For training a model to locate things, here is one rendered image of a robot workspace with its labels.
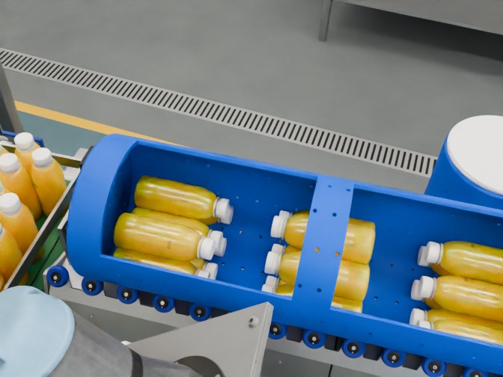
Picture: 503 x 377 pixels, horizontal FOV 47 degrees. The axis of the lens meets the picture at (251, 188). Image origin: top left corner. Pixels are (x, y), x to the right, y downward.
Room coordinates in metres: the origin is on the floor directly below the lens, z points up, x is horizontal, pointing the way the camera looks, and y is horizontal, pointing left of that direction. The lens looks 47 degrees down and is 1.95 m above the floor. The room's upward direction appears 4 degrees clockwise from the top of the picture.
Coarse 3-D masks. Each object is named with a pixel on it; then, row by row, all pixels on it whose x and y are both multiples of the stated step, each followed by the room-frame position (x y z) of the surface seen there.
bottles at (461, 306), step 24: (168, 216) 0.71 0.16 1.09; (216, 240) 0.67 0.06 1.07; (168, 264) 0.61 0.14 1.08; (192, 264) 0.62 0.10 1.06; (216, 264) 0.66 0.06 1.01; (432, 264) 0.67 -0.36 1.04; (264, 288) 0.58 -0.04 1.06; (288, 288) 0.58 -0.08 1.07; (432, 288) 0.60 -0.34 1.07; (456, 288) 0.59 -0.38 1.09; (480, 288) 0.59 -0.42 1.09; (360, 312) 0.54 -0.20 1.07; (432, 312) 0.58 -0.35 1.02; (456, 312) 0.57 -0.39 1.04; (480, 312) 0.56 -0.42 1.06; (480, 336) 0.50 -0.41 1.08
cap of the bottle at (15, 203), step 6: (0, 198) 0.73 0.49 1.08; (6, 198) 0.74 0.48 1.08; (12, 198) 0.74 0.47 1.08; (18, 198) 0.74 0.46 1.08; (0, 204) 0.72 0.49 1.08; (6, 204) 0.72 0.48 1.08; (12, 204) 0.72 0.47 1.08; (18, 204) 0.73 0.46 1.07; (6, 210) 0.71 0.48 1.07; (12, 210) 0.72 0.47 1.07
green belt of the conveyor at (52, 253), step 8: (40, 216) 0.84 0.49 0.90; (40, 224) 0.82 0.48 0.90; (56, 224) 0.82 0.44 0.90; (56, 232) 0.80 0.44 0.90; (48, 240) 0.77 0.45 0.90; (56, 240) 0.78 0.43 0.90; (48, 248) 0.75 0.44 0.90; (56, 248) 0.75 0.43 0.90; (48, 256) 0.73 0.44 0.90; (56, 256) 0.74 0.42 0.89; (40, 264) 0.71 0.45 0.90; (48, 264) 0.71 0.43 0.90; (32, 272) 0.69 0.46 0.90; (40, 272) 0.69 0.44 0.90; (32, 280) 0.67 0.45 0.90; (40, 280) 0.67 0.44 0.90; (40, 288) 0.65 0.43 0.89
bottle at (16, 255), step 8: (8, 232) 0.68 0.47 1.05; (0, 240) 0.65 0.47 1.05; (8, 240) 0.66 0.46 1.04; (0, 248) 0.64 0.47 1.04; (8, 248) 0.65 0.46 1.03; (16, 248) 0.67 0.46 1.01; (0, 256) 0.64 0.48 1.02; (8, 256) 0.65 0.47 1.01; (16, 256) 0.66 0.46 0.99; (0, 264) 0.63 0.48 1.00; (8, 264) 0.64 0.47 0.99; (16, 264) 0.65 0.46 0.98; (8, 272) 0.64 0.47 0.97; (24, 280) 0.65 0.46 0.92
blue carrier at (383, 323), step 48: (96, 144) 0.75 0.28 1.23; (144, 144) 0.78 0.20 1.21; (96, 192) 0.65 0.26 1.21; (240, 192) 0.81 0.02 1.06; (288, 192) 0.80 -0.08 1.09; (336, 192) 0.67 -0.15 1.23; (384, 192) 0.70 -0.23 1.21; (96, 240) 0.59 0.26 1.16; (240, 240) 0.75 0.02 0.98; (336, 240) 0.58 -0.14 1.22; (384, 240) 0.74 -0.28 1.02; (432, 240) 0.73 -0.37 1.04; (480, 240) 0.72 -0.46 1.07; (144, 288) 0.57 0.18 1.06; (192, 288) 0.55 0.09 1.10; (240, 288) 0.53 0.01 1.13; (384, 288) 0.66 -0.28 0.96; (336, 336) 0.51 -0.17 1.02; (384, 336) 0.48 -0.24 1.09; (432, 336) 0.47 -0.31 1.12
